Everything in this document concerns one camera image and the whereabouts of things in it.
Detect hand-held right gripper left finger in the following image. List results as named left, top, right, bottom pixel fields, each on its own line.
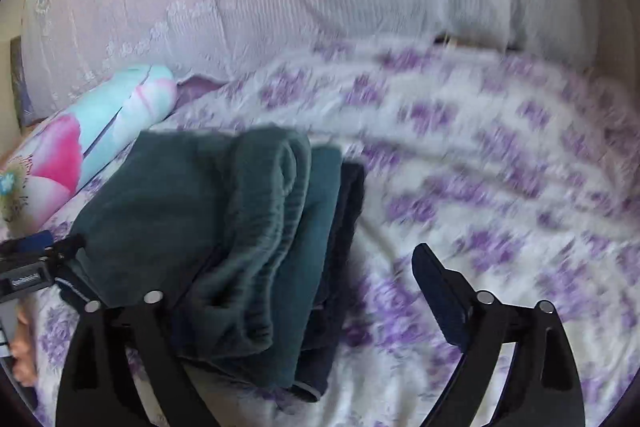
left=55, top=289, right=223, bottom=427

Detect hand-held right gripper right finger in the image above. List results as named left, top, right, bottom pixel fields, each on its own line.
left=411, top=243, right=587, bottom=427

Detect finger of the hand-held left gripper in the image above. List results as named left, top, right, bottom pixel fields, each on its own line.
left=42, top=234, right=87, bottom=270
left=0, top=229, right=56, bottom=255

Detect dark green pants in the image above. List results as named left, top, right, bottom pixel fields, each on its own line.
left=59, top=124, right=346, bottom=393

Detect folded dark navy pants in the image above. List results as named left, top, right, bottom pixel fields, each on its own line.
left=55, top=162, right=368, bottom=403

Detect person's left hand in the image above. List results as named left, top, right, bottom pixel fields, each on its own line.
left=10, top=307, right=39, bottom=386

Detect folded teal pink floral quilt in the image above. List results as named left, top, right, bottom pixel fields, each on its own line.
left=0, top=64, right=178, bottom=228

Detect purple floral bedspread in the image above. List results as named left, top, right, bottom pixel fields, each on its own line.
left=0, top=39, right=640, bottom=427

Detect green patterned panel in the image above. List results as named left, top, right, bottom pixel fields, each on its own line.
left=10, top=36, right=33, bottom=128

